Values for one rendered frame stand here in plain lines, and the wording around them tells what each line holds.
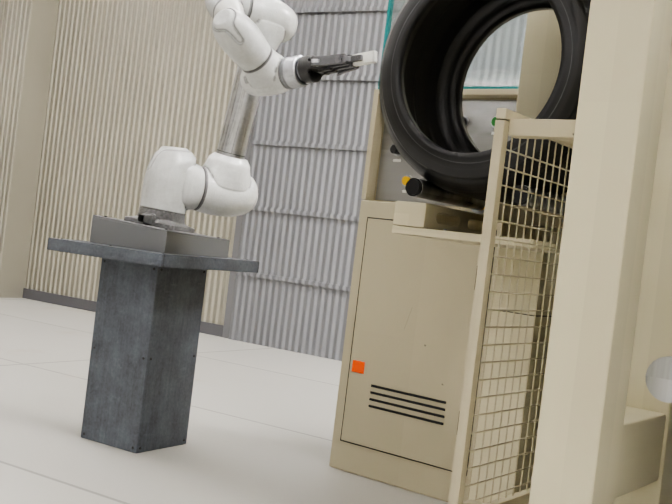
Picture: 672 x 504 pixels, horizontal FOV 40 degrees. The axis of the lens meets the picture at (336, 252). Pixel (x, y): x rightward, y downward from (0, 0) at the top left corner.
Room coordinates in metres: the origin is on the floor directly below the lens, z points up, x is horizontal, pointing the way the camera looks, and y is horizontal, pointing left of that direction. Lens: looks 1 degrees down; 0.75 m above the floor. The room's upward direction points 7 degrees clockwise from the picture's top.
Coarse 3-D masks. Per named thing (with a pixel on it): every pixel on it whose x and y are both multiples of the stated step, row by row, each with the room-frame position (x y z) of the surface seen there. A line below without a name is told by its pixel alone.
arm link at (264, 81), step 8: (272, 56) 2.57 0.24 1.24; (280, 56) 2.60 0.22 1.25; (264, 64) 2.56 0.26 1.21; (272, 64) 2.57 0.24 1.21; (248, 72) 2.58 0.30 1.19; (256, 72) 2.57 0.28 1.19; (264, 72) 2.57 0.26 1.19; (272, 72) 2.57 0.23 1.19; (240, 80) 2.67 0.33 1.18; (248, 80) 2.62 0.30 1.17; (256, 80) 2.59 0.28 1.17; (264, 80) 2.58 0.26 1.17; (272, 80) 2.58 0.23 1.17; (280, 80) 2.58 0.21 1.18; (248, 88) 2.65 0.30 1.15; (256, 88) 2.62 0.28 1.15; (264, 88) 2.61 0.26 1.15; (272, 88) 2.60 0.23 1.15; (280, 88) 2.60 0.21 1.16
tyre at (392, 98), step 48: (432, 0) 2.20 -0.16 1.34; (480, 0) 2.41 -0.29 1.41; (528, 0) 2.36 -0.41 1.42; (576, 0) 1.98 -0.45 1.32; (384, 48) 2.31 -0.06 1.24; (432, 48) 2.45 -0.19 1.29; (576, 48) 1.97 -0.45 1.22; (384, 96) 2.26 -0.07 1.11; (432, 96) 2.48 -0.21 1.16; (576, 96) 1.97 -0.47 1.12; (432, 144) 2.16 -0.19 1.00; (528, 144) 2.02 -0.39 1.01; (480, 192) 2.13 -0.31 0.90
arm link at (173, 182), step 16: (160, 160) 3.05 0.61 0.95; (176, 160) 3.05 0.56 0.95; (192, 160) 3.09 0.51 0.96; (160, 176) 3.04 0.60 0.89; (176, 176) 3.05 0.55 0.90; (192, 176) 3.08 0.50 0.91; (144, 192) 3.07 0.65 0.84; (160, 192) 3.04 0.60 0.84; (176, 192) 3.05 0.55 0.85; (192, 192) 3.08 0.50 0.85; (160, 208) 3.04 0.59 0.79; (176, 208) 3.06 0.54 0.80; (192, 208) 3.13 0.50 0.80
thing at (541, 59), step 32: (544, 32) 2.44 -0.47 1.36; (544, 64) 2.43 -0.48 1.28; (544, 96) 2.42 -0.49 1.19; (512, 256) 2.45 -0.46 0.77; (544, 256) 2.41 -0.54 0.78; (512, 288) 2.44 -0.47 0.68; (544, 320) 2.45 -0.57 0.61; (512, 352) 2.43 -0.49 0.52; (480, 416) 2.47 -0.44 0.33; (512, 416) 2.41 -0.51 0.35; (480, 480) 2.45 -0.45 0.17; (512, 480) 2.40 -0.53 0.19
